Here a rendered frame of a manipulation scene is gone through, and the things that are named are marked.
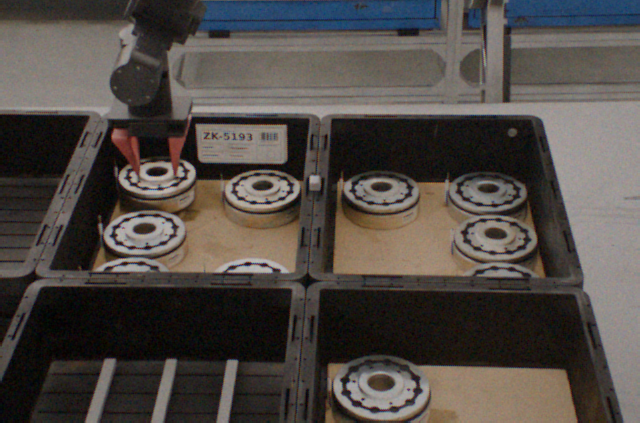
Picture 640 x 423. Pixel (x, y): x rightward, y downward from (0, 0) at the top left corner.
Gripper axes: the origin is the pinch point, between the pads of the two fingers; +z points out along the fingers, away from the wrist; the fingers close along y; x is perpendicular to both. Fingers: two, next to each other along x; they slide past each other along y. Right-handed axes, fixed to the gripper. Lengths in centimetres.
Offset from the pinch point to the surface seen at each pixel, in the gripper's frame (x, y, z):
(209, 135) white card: 7.3, 6.3, -1.0
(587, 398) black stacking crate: -43, 50, 1
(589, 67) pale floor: 222, 99, 92
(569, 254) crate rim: -25, 51, -4
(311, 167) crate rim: -6.2, 21.1, -3.9
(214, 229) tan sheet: -5.6, 8.0, 6.1
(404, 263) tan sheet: -12.9, 32.9, 6.1
